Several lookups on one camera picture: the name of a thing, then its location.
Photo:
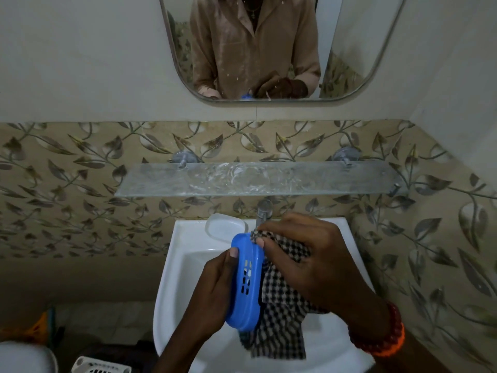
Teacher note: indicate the person's right forearm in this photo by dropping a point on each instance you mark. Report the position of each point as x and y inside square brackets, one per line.
[403, 357]

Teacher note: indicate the person's right hand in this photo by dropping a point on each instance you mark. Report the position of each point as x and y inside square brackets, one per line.
[326, 268]

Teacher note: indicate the person's left hand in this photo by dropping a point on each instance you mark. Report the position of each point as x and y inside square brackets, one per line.
[209, 299]

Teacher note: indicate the frosted glass shelf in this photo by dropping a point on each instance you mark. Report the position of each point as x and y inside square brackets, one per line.
[252, 179]

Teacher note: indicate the chrome faucet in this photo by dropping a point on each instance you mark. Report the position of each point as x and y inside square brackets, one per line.
[264, 211]

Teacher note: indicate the orange plastic object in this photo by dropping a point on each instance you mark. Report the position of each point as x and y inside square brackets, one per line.
[40, 330]

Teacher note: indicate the white ceramic sink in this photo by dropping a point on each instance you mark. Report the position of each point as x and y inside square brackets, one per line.
[186, 275]

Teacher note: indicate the person's left thumb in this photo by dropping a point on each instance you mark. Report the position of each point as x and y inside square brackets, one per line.
[228, 262]

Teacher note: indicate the person's left forearm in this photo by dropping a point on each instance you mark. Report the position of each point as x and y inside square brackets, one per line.
[172, 353]

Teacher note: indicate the white toilet tank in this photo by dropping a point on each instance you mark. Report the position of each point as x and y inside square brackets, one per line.
[25, 359]

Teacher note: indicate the wall mirror with metal frame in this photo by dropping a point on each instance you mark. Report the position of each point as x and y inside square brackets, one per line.
[349, 42]

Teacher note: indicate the white oval soap dish lid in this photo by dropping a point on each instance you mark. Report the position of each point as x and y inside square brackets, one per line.
[223, 227]

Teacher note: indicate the chrome shelf bracket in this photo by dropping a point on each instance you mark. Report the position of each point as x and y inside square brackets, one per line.
[346, 154]
[182, 157]

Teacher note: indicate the white plastic basket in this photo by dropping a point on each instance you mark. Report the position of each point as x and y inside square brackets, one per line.
[99, 365]

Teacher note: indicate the black white checkered cloth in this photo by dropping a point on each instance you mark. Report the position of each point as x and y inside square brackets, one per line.
[279, 322]

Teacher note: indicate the person's right thumb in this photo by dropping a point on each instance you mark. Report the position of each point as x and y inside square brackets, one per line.
[271, 256]

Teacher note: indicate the blue plastic soap dish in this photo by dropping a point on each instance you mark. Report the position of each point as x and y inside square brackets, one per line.
[246, 283]

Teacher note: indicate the chrome shelf end clip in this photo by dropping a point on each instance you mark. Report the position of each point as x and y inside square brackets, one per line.
[394, 189]

